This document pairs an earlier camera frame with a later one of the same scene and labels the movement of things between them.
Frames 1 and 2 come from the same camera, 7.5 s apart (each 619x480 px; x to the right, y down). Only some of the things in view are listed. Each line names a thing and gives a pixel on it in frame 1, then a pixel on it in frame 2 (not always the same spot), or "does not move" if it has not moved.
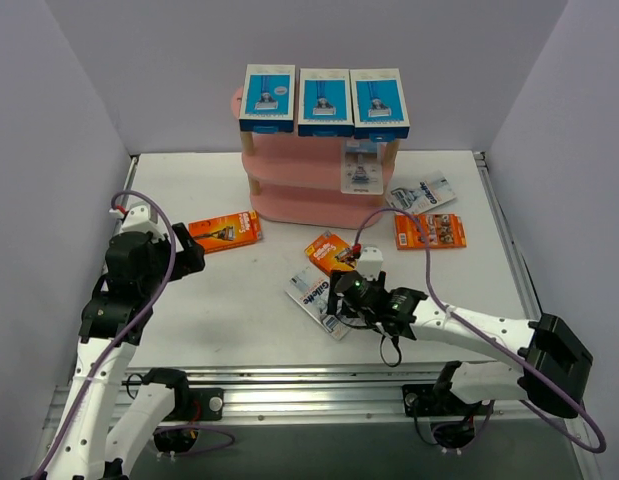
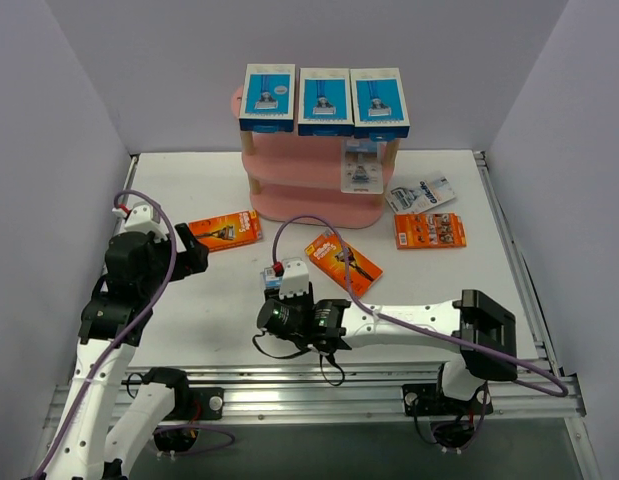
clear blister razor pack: x=361 y=167 does not move
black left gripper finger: x=191 y=258 does not move
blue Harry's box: x=268 y=99 does not move
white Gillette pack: x=311 y=288 -> x=269 y=279
